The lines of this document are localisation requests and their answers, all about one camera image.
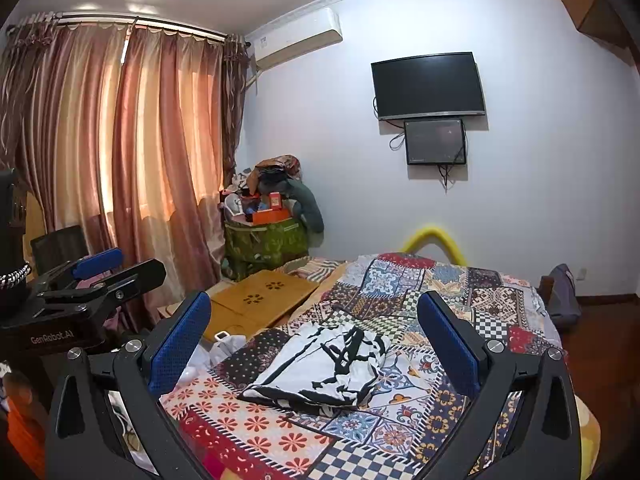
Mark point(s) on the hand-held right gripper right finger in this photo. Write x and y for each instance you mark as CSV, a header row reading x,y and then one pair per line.
x,y
447,345

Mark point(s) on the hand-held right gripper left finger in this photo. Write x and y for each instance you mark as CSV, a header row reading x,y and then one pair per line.
x,y
180,340

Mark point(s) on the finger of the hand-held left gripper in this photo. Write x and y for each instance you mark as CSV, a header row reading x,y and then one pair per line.
x,y
135,275
97,262

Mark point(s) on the black and white garment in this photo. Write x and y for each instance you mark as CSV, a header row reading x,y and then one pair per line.
x,y
310,365

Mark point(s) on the dark chair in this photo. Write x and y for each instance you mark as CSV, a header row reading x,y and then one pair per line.
x,y
60,245

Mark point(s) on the white plastic bag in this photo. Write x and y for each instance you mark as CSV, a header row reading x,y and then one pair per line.
x,y
227,347

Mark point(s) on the wooden lap desk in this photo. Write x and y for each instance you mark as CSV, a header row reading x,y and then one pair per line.
x,y
260,300

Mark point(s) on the patchwork printed blanket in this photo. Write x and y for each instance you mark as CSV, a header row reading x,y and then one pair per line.
x,y
400,435

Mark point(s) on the yellow foam tube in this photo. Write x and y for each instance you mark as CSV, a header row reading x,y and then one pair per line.
x,y
432,232

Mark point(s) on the grey blue backpack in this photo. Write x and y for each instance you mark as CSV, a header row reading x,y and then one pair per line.
x,y
562,295

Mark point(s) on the green patterned storage bag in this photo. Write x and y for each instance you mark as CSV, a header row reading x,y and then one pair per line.
x,y
265,247

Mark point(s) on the pink brown curtain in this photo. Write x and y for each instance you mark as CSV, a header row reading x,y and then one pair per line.
x,y
150,135

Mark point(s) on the pink striped cloth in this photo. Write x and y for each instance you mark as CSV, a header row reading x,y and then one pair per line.
x,y
317,269

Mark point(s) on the pile of household clutter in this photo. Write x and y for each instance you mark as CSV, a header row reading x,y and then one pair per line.
x,y
265,185

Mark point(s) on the curtain rod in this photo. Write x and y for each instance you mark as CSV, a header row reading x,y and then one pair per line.
x,y
150,24

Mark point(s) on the white air conditioner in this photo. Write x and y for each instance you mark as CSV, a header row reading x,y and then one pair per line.
x,y
295,35

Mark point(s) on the wooden bed frame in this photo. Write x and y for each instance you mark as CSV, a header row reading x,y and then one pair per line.
x,y
545,292

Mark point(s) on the white wall socket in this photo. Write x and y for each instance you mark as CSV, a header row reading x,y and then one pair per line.
x,y
580,274

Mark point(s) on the small black wall monitor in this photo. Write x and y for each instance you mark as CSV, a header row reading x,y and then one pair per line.
x,y
435,141

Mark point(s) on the black wall television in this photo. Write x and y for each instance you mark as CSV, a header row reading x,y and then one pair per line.
x,y
427,85

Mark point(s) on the wooden wall cabinet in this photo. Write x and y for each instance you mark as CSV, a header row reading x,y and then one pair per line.
x,y
590,0

